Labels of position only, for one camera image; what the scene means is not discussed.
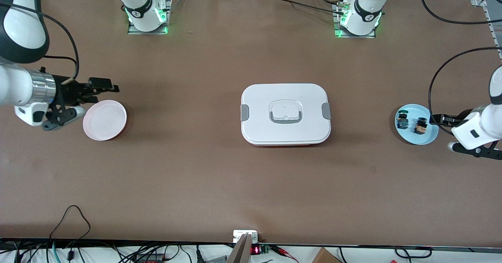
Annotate brown cardboard box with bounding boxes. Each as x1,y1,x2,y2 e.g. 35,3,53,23
311,247,342,263

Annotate black coiled floor cable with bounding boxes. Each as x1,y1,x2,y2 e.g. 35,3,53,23
395,246,433,259

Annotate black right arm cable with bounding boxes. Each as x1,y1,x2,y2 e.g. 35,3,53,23
0,2,80,84

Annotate white lunch box grey clips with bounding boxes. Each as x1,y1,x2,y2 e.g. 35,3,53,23
240,83,332,147

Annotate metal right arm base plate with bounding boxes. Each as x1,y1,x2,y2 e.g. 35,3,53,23
127,0,172,35

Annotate pink round plate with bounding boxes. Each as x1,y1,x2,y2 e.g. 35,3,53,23
83,100,128,141

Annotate aluminium frame profile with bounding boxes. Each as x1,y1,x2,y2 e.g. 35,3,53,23
470,0,502,60

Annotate black cable across table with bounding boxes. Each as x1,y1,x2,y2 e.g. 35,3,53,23
270,0,346,14

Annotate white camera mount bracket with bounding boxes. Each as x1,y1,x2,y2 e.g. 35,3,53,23
233,230,259,243

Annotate red and black clip leads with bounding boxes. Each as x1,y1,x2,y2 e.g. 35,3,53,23
271,245,299,263

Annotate thin black looped cable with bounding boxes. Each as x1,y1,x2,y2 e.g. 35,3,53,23
49,205,92,241

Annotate light blue round plate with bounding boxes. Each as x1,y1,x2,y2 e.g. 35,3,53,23
395,104,439,145

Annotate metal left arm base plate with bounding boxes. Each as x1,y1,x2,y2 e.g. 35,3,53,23
333,2,377,39

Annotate green push-button switch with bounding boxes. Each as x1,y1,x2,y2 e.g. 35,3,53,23
396,109,409,131

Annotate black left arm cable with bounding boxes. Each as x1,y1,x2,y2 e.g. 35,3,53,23
418,0,502,136

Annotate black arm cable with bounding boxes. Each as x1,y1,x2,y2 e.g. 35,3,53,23
0,2,80,84
418,0,502,136

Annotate grey slanted metal post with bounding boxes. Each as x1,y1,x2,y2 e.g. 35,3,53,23
226,233,253,263

